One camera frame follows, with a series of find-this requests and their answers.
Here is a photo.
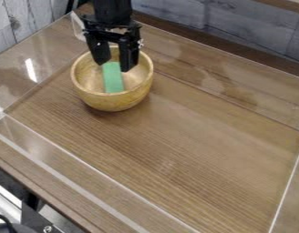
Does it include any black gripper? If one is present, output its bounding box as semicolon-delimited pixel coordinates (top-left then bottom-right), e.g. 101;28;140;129
81;0;143;72

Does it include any green rectangular block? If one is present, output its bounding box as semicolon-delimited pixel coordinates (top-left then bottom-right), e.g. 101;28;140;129
101;62;126;93

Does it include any round wooden bowl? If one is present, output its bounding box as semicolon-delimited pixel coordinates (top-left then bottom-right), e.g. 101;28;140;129
71;46;155;112

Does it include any clear acrylic corner bracket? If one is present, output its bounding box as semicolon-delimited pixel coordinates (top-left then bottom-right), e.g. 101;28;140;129
71;12;87;42

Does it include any black metal bracket with bolt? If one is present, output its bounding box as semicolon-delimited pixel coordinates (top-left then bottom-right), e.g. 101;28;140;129
20;203;64;233

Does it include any black cable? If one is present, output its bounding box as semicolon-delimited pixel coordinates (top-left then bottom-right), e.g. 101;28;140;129
0;212;20;233

